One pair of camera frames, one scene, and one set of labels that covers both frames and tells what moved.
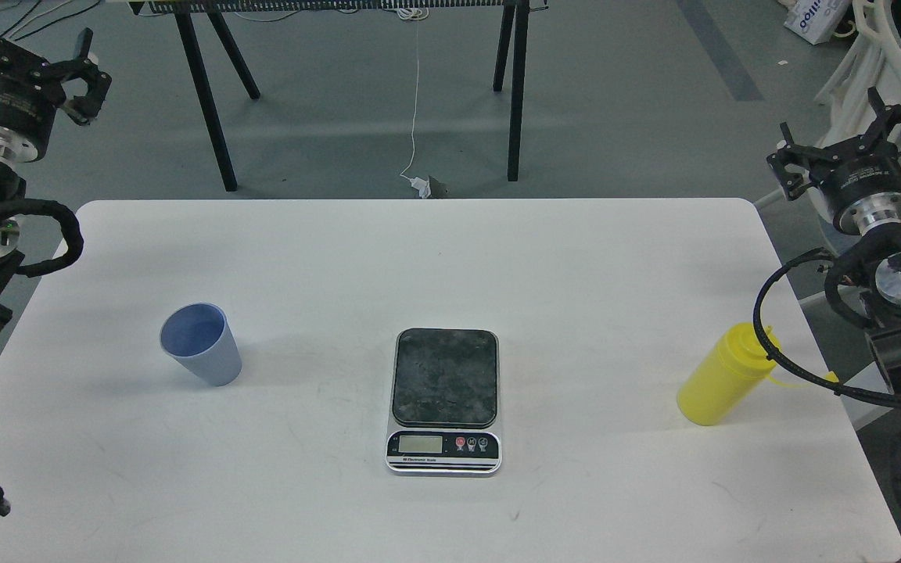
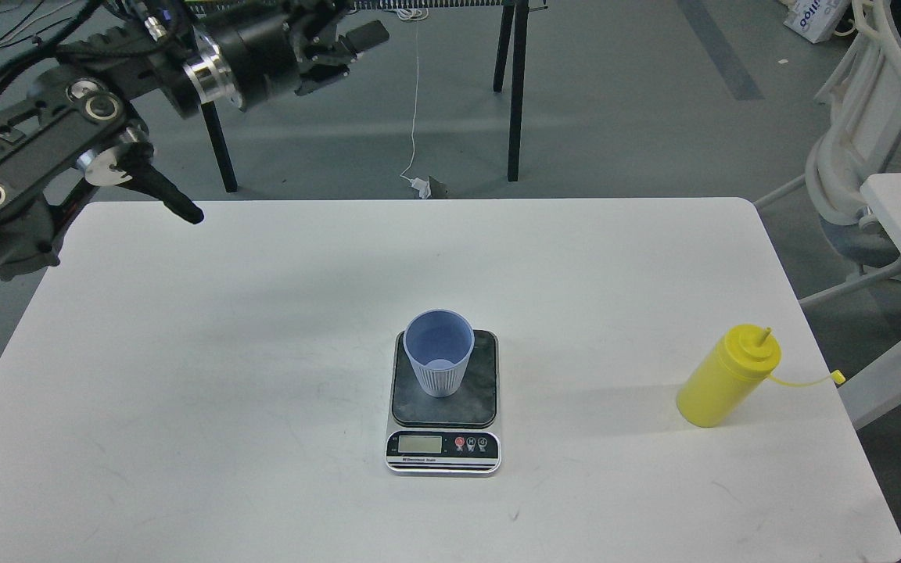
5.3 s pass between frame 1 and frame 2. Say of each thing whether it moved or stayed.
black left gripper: moved
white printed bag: stayed
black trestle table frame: stayed
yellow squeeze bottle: stayed
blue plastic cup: moved
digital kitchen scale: stayed
